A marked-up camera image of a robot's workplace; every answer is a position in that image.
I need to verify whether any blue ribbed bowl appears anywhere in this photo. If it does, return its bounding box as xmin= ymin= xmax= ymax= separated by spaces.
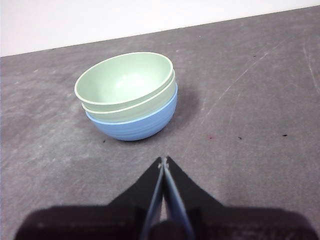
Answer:
xmin=85 ymin=82 xmax=179 ymax=142

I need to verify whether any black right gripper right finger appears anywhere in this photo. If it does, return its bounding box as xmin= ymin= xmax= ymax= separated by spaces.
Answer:
xmin=163 ymin=156 xmax=226 ymax=240

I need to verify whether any green ribbed bowl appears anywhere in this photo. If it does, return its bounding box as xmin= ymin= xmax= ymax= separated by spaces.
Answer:
xmin=81 ymin=69 xmax=177 ymax=123
xmin=73 ymin=51 xmax=174 ymax=106

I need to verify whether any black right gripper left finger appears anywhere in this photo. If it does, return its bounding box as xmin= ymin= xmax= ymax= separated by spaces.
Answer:
xmin=107 ymin=156 xmax=165 ymax=240

